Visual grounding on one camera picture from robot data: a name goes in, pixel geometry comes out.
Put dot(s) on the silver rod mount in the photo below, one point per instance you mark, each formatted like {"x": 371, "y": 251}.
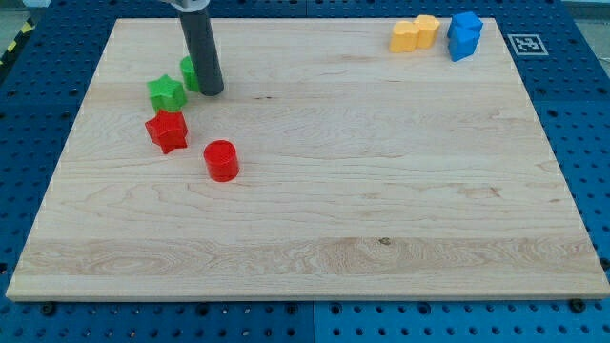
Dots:
{"x": 188, "y": 5}

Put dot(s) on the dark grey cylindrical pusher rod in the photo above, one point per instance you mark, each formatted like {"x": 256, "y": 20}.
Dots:
{"x": 199, "y": 37}

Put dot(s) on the yellow hexagon block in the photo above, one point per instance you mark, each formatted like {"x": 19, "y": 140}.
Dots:
{"x": 428, "y": 27}

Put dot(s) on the green cylinder block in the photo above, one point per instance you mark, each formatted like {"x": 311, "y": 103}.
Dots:
{"x": 189, "y": 74}

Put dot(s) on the green star block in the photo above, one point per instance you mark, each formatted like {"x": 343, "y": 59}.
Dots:
{"x": 166, "y": 94}

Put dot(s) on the red star block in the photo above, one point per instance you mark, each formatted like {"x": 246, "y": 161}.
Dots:
{"x": 168, "y": 130}

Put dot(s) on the red cylinder block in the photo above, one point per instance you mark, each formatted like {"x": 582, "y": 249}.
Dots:
{"x": 221, "y": 160}

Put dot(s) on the light wooden board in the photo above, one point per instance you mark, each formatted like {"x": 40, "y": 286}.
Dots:
{"x": 363, "y": 175}

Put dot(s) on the yellow heart block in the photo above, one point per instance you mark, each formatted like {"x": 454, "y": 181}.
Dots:
{"x": 404, "y": 37}

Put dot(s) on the blue pentagon block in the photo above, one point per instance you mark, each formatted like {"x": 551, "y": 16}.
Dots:
{"x": 462, "y": 43}

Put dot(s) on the blue cube block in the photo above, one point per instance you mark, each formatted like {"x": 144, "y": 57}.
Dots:
{"x": 466, "y": 20}

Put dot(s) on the black bolt left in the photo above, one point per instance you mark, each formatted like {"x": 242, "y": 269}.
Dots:
{"x": 48, "y": 309}

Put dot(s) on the black bolt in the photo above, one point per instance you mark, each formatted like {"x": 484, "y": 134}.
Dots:
{"x": 577, "y": 305}
{"x": 48, "y": 309}

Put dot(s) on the white fiducial marker tag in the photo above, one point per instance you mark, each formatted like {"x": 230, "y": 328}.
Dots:
{"x": 527, "y": 44}

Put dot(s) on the black bolt right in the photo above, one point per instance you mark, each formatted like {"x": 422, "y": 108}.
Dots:
{"x": 577, "y": 305}

